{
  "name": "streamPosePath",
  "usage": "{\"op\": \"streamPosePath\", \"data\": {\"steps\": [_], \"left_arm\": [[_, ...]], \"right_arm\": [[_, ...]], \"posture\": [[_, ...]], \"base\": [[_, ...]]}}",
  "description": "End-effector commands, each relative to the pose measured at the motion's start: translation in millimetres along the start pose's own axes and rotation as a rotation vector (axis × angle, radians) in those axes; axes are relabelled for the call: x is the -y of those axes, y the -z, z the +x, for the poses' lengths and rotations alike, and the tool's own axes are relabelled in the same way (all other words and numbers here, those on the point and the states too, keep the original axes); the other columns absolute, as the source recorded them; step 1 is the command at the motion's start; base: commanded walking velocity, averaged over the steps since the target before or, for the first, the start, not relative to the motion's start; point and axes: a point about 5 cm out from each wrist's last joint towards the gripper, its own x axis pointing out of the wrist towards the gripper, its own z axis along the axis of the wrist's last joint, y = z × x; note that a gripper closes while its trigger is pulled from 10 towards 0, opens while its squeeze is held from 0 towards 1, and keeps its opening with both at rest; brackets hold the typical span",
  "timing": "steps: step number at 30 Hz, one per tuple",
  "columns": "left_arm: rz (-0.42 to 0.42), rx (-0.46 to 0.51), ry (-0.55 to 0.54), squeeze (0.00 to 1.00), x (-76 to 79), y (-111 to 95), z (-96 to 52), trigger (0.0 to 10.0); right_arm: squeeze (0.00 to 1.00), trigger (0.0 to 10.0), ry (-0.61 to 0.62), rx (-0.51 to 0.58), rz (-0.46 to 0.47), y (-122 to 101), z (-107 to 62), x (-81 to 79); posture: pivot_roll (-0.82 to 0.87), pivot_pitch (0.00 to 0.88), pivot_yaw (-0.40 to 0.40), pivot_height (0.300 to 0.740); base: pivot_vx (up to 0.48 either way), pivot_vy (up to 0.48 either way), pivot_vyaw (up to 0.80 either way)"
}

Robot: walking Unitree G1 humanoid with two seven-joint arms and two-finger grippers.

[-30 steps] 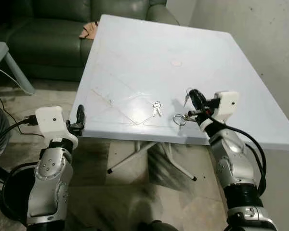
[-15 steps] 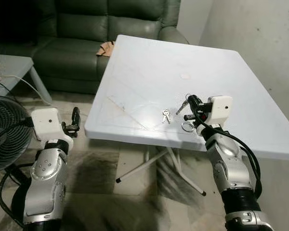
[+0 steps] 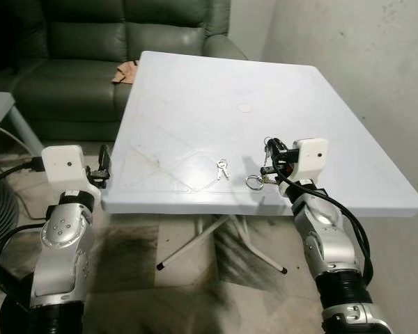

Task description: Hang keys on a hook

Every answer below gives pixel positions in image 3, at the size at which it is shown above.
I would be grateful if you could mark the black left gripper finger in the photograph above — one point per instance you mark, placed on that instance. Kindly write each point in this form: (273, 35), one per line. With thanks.
(106, 158)

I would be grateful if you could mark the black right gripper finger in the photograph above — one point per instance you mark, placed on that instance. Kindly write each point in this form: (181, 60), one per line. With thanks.
(270, 170)
(273, 146)

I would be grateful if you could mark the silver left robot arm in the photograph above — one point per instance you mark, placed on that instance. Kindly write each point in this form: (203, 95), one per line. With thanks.
(63, 243)

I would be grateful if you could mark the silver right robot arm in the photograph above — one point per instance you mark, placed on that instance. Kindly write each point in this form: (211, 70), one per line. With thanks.
(327, 243)

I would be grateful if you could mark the small silver keys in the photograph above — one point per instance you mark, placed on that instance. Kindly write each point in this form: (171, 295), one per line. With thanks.
(223, 169)

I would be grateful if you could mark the white plastic folding table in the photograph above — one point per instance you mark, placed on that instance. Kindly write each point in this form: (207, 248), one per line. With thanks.
(265, 90)

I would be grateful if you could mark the dark green leather sofa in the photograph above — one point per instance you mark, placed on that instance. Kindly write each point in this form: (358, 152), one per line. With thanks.
(70, 90)

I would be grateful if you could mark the small brown cloth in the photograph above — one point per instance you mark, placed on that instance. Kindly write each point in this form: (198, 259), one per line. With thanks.
(125, 72)

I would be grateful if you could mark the black round fan grille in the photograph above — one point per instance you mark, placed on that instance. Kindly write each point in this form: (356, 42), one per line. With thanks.
(0, 209)

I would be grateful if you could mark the black round stand base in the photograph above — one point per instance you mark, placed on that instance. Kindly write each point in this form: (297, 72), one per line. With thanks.
(14, 316)

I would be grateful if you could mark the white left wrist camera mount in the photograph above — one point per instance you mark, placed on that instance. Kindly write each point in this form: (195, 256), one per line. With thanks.
(66, 163)

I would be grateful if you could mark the white metal table leg frame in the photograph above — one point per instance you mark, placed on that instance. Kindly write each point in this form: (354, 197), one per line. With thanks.
(195, 243)

